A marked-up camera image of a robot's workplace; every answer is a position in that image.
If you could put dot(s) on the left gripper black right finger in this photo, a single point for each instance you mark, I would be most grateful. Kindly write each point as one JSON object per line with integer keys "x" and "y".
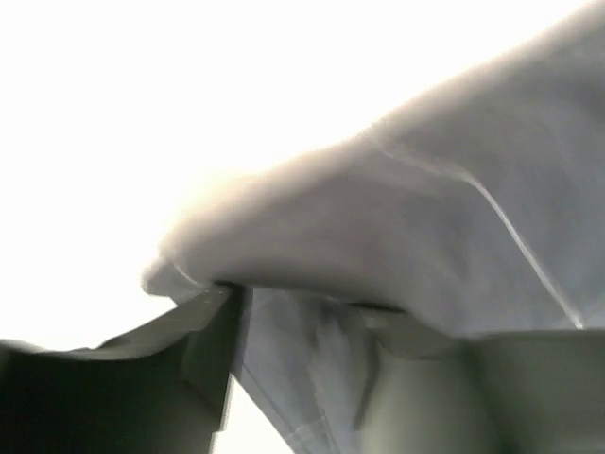
{"x": 533, "y": 392}

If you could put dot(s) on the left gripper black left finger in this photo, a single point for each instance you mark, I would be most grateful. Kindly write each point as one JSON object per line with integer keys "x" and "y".
{"x": 160, "y": 388}

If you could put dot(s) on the dark grey checked pillowcase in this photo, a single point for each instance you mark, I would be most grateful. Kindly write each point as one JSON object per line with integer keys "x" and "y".
{"x": 476, "y": 208}

